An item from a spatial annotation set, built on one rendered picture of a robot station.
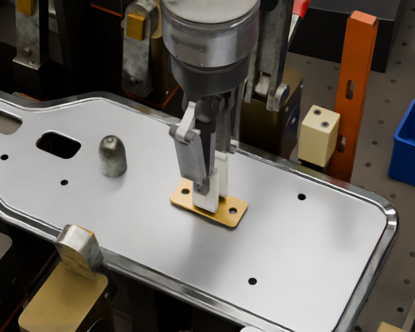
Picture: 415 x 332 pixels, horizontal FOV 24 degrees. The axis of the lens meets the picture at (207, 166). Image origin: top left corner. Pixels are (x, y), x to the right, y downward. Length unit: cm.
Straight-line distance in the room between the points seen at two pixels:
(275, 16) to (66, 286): 37
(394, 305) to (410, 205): 18
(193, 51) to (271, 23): 23
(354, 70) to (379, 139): 53
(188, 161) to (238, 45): 15
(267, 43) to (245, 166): 15
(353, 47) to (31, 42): 44
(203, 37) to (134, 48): 36
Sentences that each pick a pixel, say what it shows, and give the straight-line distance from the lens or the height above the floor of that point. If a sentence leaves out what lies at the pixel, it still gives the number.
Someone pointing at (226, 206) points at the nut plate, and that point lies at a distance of 108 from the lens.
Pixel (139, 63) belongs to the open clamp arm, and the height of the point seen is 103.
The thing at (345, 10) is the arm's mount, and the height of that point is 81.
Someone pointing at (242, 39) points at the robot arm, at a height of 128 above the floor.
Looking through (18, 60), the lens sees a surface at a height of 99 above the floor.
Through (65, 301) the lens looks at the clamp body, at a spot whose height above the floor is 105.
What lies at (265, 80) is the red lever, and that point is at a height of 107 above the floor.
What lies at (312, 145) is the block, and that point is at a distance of 111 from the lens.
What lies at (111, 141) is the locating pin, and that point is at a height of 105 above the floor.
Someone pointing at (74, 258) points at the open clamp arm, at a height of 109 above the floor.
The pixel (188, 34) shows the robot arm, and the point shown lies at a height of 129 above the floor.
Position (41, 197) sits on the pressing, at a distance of 111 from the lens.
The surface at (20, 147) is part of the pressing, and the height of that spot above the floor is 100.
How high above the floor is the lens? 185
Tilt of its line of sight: 49 degrees down
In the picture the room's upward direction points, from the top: straight up
